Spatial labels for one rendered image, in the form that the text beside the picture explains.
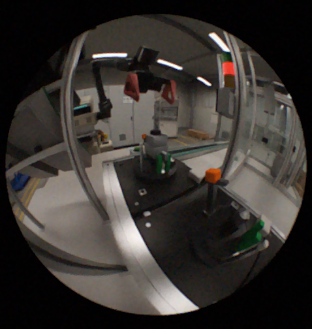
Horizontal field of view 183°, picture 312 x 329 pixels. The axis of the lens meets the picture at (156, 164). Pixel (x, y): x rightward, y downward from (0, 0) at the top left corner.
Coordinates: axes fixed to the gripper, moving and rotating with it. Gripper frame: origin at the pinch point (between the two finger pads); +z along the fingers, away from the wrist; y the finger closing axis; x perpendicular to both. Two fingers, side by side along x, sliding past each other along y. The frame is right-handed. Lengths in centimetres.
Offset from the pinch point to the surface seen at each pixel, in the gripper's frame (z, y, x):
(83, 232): 29.3, -29.1, 14.2
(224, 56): -9.4, 17.4, -21.1
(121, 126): -159, 32, 258
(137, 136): -126, 88, 284
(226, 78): -2.2, 17.3, -15.1
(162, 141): 9.7, 1.1, 5.3
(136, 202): 21.9, -9.3, 6.0
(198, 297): 36.1, -10.1, -11.4
